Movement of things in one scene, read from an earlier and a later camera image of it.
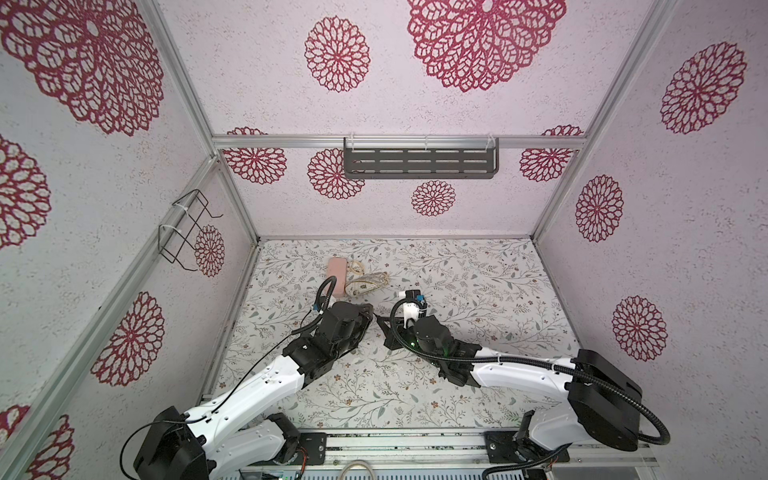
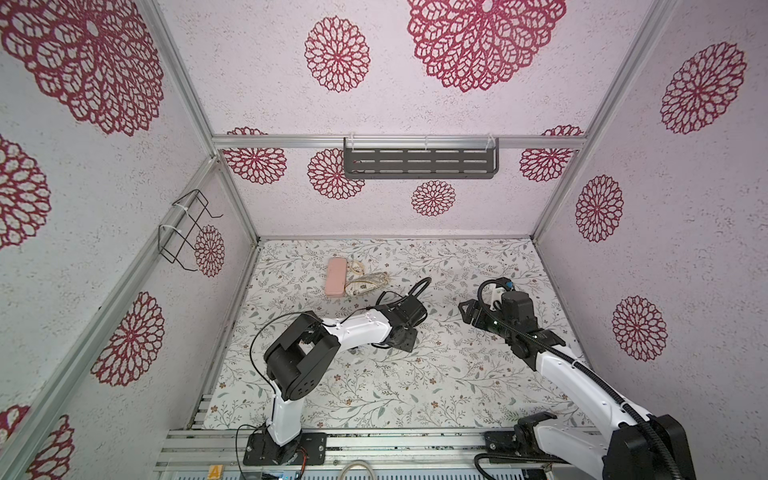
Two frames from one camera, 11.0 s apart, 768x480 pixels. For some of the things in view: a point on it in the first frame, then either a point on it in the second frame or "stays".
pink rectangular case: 337,267 stays
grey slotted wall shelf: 420,158 stays
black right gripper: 398,328 to 479,319
